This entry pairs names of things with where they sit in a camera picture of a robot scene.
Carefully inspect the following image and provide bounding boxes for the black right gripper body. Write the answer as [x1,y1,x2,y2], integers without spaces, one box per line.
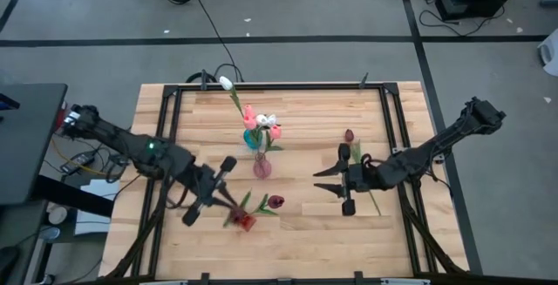
[338,143,396,217]

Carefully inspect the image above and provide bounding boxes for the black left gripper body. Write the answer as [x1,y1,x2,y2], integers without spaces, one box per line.
[181,156,239,227]

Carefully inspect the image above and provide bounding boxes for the pink glass bottle vase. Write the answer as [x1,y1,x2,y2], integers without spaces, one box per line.
[252,152,273,180]

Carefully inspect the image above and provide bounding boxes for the red ribbed glass vase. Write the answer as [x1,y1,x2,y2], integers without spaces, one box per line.
[233,208,257,233]

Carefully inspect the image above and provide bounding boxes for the blue glass vase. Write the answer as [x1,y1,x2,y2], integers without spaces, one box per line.
[242,128,264,150]

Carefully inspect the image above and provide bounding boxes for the white box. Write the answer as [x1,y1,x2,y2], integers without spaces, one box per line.
[72,178,122,237]

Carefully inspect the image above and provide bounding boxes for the black power adapter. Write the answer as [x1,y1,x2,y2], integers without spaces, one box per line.
[59,150,96,176]

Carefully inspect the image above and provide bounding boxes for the white round cup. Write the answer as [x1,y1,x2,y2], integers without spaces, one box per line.
[47,206,69,226]

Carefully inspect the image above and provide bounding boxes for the grey round disc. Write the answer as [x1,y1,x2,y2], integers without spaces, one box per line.
[41,226,62,242]

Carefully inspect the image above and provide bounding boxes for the black desk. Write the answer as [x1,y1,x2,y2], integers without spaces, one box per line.
[0,83,69,207]

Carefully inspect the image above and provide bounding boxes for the white plastic object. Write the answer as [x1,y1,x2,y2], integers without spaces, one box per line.
[537,27,558,78]

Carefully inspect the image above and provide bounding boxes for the black aluminium table frame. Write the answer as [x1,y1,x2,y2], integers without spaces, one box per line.
[99,70,471,285]

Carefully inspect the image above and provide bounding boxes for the long black floor cable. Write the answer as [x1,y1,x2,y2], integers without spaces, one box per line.
[191,0,244,84]

